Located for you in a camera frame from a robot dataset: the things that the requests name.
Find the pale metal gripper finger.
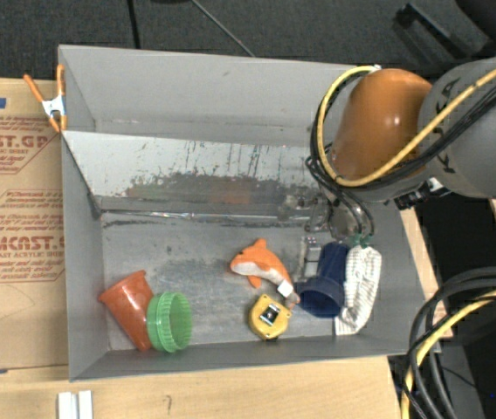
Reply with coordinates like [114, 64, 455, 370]
[301, 235, 323, 278]

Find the dark blue cup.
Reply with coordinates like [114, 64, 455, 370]
[293, 241, 351, 319]

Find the orange toy dolphin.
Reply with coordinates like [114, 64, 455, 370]
[229, 238, 301, 310]

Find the white knitted cloth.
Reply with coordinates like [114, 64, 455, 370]
[334, 243, 383, 337]

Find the yellow tape measure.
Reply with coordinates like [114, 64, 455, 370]
[247, 293, 293, 341]

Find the grey metal bin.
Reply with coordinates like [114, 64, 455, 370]
[57, 45, 440, 382]

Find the green plastic lid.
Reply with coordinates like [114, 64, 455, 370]
[145, 291, 194, 354]

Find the orange plastic cup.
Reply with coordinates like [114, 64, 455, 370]
[97, 270, 155, 352]

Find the brown cardboard board red print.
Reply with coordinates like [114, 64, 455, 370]
[0, 75, 71, 377]

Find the black cylinder on white bracket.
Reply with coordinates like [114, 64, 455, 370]
[394, 176, 450, 211]

